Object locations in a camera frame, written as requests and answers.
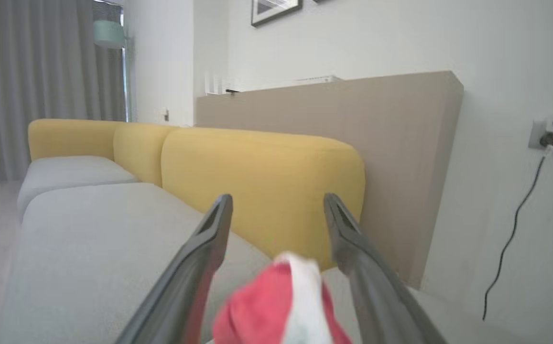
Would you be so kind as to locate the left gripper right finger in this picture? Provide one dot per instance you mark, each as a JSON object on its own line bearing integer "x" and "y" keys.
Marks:
{"x": 376, "y": 306}

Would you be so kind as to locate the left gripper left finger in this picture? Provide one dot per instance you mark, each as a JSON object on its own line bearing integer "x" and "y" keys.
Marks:
{"x": 180, "y": 296}

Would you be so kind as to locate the red shorts white trim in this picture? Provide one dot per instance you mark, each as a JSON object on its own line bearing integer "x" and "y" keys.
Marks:
{"x": 257, "y": 310}

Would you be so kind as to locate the wide yellow sofa backrest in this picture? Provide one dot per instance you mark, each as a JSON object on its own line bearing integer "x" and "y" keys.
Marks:
{"x": 266, "y": 181}

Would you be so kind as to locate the narrow yellow sofa backrest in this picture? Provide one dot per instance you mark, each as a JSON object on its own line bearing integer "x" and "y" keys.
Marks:
{"x": 137, "y": 153}

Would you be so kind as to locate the small grey sofa seat cushion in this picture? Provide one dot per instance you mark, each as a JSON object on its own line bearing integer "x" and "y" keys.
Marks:
{"x": 66, "y": 174}

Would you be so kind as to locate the curved yellow sofa armrest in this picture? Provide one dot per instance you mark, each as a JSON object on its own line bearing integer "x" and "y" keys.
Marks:
{"x": 70, "y": 138}

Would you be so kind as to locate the white slatted object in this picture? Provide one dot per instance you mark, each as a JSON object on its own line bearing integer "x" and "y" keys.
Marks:
{"x": 216, "y": 86}

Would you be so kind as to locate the flat white device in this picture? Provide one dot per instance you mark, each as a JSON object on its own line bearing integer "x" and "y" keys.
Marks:
{"x": 317, "y": 79}

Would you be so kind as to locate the black round power plug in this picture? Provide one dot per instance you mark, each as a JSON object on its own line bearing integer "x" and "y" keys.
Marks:
{"x": 548, "y": 139}

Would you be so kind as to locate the grey pleated curtain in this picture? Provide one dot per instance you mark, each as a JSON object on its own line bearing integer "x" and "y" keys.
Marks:
{"x": 27, "y": 86}

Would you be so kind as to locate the floor lamp teal shade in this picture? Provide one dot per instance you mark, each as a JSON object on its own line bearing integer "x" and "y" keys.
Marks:
{"x": 108, "y": 34}

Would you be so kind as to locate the grey wall socket plate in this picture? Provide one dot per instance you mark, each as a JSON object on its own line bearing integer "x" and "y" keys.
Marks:
{"x": 534, "y": 138}

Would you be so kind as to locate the black framed wall picture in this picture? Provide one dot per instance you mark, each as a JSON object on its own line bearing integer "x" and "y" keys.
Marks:
{"x": 276, "y": 9}

